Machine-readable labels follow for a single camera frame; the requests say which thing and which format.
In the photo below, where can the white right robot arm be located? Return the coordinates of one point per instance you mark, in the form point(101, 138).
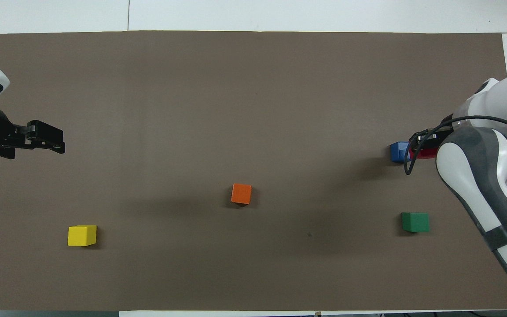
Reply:
point(491, 176)

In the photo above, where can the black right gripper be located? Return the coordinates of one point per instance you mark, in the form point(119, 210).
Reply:
point(436, 134)

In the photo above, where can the brown table mat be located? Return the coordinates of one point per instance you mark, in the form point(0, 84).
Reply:
point(253, 101)

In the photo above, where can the red wooden block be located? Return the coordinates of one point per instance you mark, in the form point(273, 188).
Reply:
point(425, 153)

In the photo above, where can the yellow wooden block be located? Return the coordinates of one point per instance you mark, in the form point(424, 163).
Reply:
point(82, 235)

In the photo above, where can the blue wooden block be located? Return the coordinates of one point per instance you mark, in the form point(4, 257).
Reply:
point(398, 152)

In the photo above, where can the green wooden block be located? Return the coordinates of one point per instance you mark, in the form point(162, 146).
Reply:
point(415, 222)

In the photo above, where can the orange wooden block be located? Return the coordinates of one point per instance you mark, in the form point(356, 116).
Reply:
point(241, 193)

